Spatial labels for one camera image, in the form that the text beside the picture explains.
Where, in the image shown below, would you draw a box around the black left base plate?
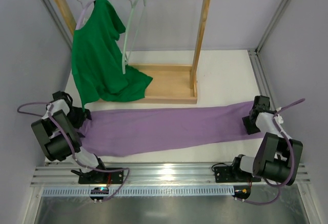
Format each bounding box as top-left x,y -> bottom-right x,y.
75,170 -> 124,185

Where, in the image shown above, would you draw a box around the slotted grey cable duct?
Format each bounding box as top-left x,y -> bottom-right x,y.
42,185 -> 234,197

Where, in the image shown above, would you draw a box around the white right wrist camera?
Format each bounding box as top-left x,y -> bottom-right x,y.
273,107 -> 284,124

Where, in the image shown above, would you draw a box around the pale green clothes hanger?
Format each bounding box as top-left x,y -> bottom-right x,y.
121,0 -> 147,74

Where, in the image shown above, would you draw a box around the right controller board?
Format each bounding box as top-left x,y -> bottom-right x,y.
232,186 -> 251,199

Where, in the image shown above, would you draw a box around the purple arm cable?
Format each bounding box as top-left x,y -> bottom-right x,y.
16,101 -> 130,206
232,97 -> 306,206

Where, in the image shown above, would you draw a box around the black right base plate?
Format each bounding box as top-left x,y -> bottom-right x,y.
213,166 -> 261,183

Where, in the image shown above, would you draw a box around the wooden clothes rack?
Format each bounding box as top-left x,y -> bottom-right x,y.
54,0 -> 211,105

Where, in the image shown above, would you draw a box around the green t-shirt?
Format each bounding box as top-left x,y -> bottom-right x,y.
71,0 -> 153,107

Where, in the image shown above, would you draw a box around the purple trousers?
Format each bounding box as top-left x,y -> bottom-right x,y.
79,101 -> 264,157

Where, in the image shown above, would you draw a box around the left controller board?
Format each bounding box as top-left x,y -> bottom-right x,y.
90,187 -> 109,201

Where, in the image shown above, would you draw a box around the controller board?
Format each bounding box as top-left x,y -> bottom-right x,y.
90,187 -> 109,201
232,186 -> 251,199

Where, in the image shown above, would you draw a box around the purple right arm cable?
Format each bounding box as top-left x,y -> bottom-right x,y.
232,97 -> 306,206

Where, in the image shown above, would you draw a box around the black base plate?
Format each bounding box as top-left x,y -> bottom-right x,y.
75,170 -> 124,185
213,166 -> 261,183

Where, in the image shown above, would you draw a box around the aluminium mounting rail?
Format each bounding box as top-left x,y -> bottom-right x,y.
30,161 -> 308,187

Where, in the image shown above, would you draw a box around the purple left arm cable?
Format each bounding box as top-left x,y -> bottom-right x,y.
16,101 -> 130,206

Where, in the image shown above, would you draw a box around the purple clothes hanger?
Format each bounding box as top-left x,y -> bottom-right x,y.
75,0 -> 95,30

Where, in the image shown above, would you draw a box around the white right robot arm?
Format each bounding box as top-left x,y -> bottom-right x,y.
231,95 -> 305,188

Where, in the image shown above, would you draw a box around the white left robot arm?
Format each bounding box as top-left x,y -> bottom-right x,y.
31,91 -> 108,184

